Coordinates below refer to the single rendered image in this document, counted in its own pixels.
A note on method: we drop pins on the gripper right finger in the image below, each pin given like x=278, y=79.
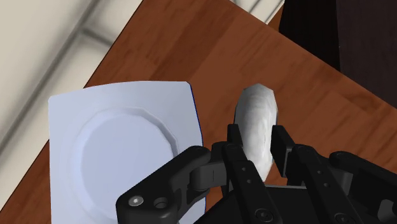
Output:
x=322, y=173

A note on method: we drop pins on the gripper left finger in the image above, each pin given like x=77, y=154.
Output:
x=198, y=180

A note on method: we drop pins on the white oval egg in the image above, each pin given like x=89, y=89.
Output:
x=256, y=124

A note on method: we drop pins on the white square plate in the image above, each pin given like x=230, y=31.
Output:
x=118, y=149

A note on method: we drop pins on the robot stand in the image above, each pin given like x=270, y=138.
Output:
x=344, y=37

